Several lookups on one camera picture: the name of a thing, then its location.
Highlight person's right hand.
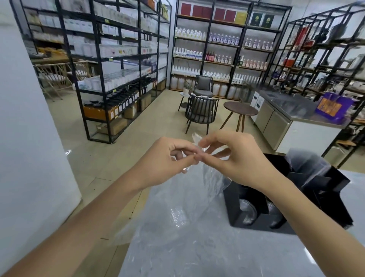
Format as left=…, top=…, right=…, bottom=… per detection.
left=194, top=130, right=281, bottom=194

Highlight person's left hand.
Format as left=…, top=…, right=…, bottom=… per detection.
left=134, top=136, right=202, bottom=192

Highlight clear plastic wrap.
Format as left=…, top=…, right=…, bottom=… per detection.
left=109, top=132, right=233, bottom=249

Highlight black cup organizer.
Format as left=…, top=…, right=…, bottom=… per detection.
left=223, top=153, right=354, bottom=235

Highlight person's right forearm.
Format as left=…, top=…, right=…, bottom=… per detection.
left=263, top=172, right=365, bottom=277

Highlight person's left forearm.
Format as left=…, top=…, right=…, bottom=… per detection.
left=0, top=171, right=143, bottom=277

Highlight wide cardboard box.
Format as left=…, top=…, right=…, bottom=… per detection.
left=96, top=117, right=128, bottom=136

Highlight round wooden side table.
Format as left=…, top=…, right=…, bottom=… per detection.
left=219, top=101, right=259, bottom=133

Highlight stainless steel counter cabinet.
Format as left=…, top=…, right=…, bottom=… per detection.
left=254, top=88, right=353, bottom=154

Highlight roll of clear plastic sleeves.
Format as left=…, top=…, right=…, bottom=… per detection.
left=285, top=148, right=333, bottom=183

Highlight black slatted chair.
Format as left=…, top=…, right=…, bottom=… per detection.
left=184, top=93, right=220, bottom=135

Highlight small white round table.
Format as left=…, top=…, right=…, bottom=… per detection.
left=178, top=91, right=194, bottom=112

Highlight row of dark labelled bottles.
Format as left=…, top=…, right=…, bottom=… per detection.
left=107, top=77, right=157, bottom=113

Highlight grey cushioned chair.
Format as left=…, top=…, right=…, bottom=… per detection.
left=193, top=75, right=214, bottom=98

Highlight black metal shelf rack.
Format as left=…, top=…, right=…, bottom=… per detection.
left=170, top=0, right=293, bottom=100
left=268, top=1, right=365, bottom=169
left=54, top=0, right=172, bottom=145

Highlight rows of pink bottles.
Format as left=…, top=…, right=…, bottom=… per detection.
left=204, top=32, right=275, bottom=72

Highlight rows of white containers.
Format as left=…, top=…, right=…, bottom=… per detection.
left=22, top=0, right=169, bottom=92

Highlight light wooden chair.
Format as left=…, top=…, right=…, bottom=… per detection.
left=34, top=61, right=73, bottom=102
left=67, top=60, right=92, bottom=86

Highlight rows of white bottles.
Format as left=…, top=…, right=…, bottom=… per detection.
left=172, top=27, right=207, bottom=78

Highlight large white cabinet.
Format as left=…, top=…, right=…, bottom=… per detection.
left=0, top=0, right=83, bottom=269

